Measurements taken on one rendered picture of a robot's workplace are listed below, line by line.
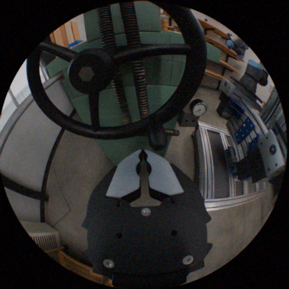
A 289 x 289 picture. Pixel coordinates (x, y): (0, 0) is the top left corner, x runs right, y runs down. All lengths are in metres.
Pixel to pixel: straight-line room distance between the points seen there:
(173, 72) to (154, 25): 0.17
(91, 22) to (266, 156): 0.58
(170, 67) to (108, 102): 0.25
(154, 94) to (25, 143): 1.35
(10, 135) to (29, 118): 0.34
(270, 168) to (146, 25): 0.49
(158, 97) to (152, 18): 0.26
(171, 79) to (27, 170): 1.47
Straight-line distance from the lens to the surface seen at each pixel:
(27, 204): 1.45
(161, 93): 0.34
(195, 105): 0.33
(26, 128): 1.38
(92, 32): 0.23
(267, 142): 0.44
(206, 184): 0.74
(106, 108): 0.38
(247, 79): 0.80
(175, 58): 0.32
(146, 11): 0.23
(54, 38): 1.97
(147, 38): 0.21
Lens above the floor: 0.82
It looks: 57 degrees down
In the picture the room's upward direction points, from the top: 3 degrees counter-clockwise
